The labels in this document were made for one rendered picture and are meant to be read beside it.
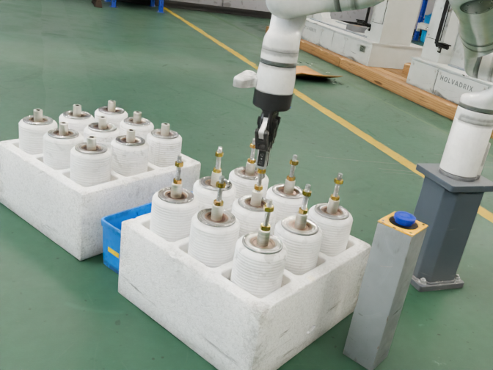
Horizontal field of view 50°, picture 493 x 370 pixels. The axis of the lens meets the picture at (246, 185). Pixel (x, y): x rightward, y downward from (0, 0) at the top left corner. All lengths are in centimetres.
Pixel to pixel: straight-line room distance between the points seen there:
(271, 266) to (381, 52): 363
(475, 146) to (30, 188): 111
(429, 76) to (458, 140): 245
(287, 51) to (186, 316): 54
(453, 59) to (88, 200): 306
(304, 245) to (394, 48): 360
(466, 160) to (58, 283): 100
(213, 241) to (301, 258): 18
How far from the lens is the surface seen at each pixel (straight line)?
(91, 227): 132
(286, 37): 100
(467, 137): 137
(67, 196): 131
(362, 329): 112
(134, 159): 137
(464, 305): 148
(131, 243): 114
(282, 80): 100
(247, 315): 95
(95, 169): 130
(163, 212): 108
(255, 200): 110
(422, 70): 388
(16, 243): 143
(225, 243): 102
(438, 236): 142
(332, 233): 112
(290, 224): 106
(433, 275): 147
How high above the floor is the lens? 72
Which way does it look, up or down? 23 degrees down
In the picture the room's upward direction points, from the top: 9 degrees clockwise
